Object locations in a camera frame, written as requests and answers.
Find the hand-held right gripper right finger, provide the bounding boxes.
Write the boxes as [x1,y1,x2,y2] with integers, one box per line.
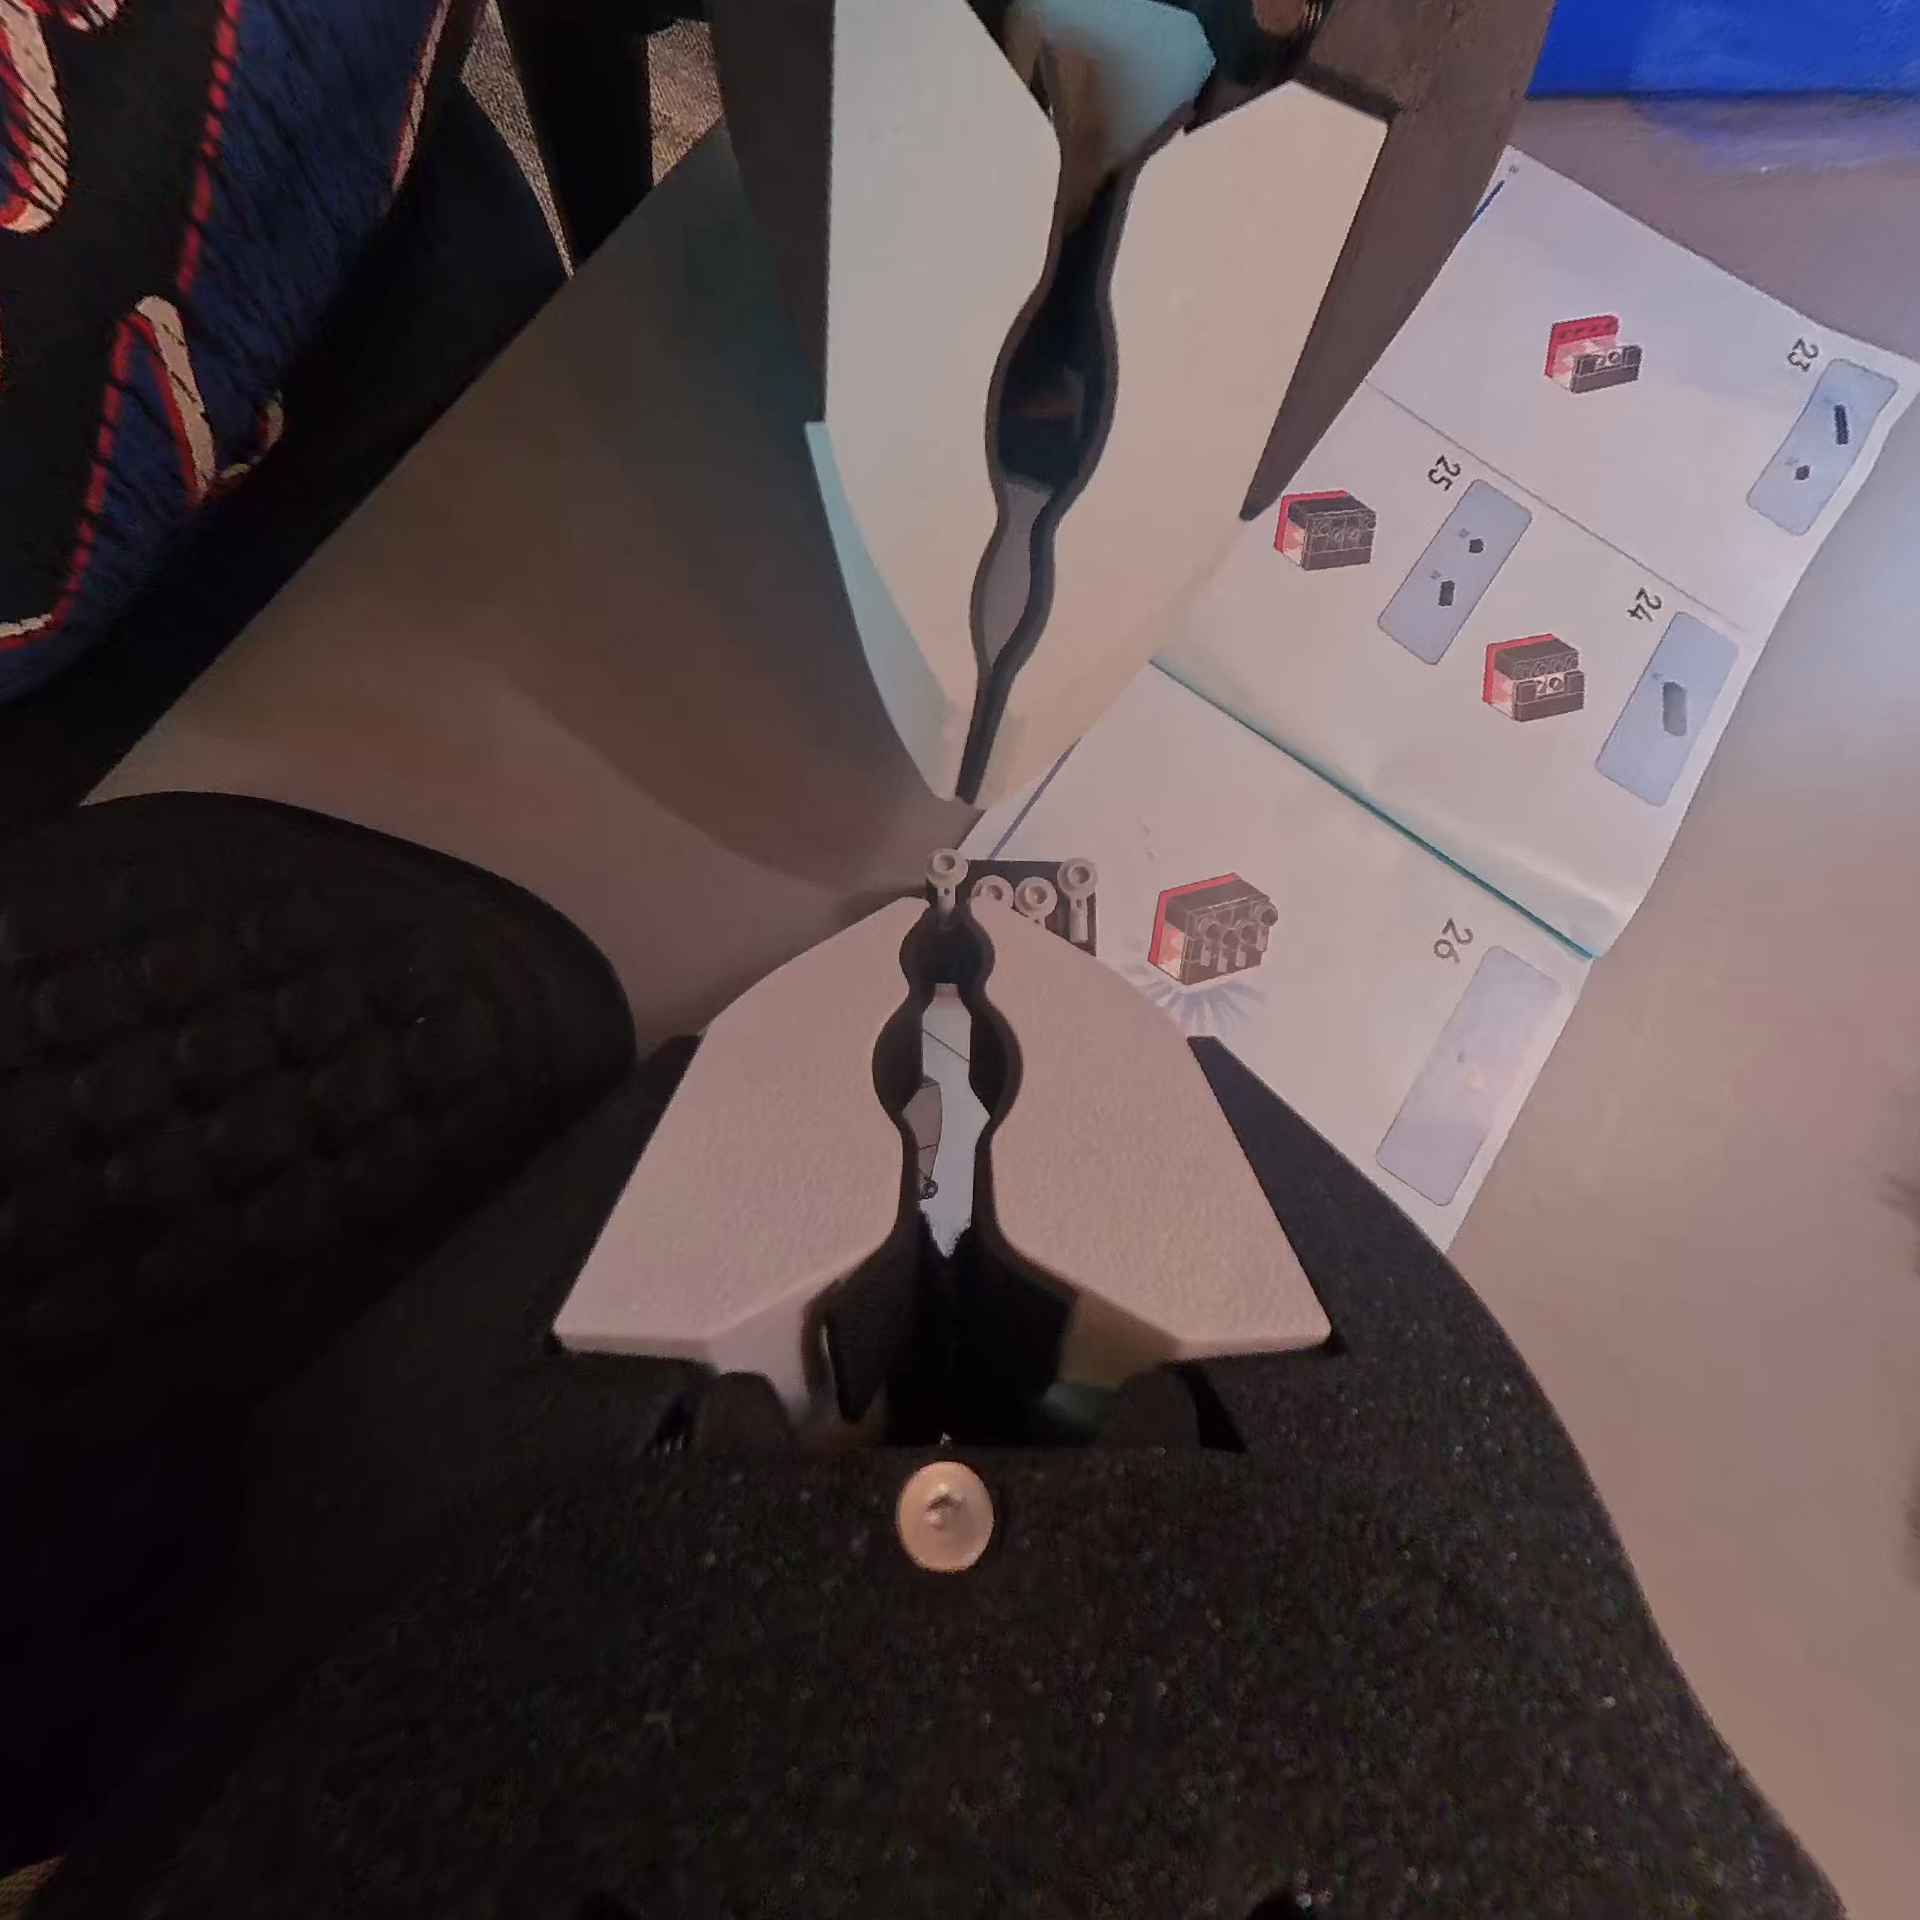
[959,896,1335,1444]

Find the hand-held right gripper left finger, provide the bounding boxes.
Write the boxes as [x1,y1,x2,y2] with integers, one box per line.
[550,896,939,1448]

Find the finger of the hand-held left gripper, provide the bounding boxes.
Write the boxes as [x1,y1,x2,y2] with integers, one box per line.
[801,0,1075,807]
[972,80,1391,807]

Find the black toy brick block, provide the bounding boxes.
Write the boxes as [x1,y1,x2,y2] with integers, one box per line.
[959,857,1105,962]

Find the large blue plastic bin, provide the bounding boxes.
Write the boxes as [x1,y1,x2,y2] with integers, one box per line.
[1529,0,1920,98]

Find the step-page instruction booklet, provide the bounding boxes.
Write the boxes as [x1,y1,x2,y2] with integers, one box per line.
[959,141,1920,1255]

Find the black mesh cushion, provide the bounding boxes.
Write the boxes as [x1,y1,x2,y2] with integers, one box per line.
[0,791,640,1920]

